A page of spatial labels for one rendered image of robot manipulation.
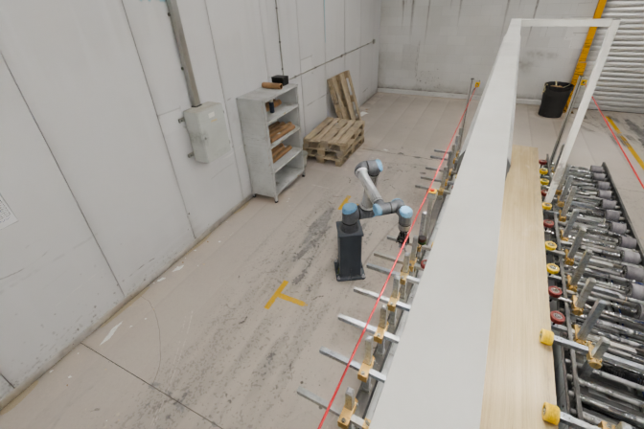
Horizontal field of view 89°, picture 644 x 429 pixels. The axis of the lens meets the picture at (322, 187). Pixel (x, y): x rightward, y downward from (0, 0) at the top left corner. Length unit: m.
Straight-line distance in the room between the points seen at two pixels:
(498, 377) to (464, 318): 1.91
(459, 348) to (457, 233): 0.16
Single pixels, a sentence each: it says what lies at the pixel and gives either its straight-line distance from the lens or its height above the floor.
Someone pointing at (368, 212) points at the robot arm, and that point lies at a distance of 3.28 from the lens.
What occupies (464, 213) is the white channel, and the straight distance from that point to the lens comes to 0.49.
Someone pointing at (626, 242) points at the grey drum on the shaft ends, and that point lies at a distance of 3.73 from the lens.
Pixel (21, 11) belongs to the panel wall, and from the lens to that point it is 3.26.
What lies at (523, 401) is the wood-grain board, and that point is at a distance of 2.24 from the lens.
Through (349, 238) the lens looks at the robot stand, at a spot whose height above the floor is 0.55.
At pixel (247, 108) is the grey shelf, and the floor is 1.42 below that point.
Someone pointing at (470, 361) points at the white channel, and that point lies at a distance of 0.33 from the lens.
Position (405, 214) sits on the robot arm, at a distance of 2.38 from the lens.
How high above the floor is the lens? 2.73
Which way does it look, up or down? 31 degrees down
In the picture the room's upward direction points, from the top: 3 degrees counter-clockwise
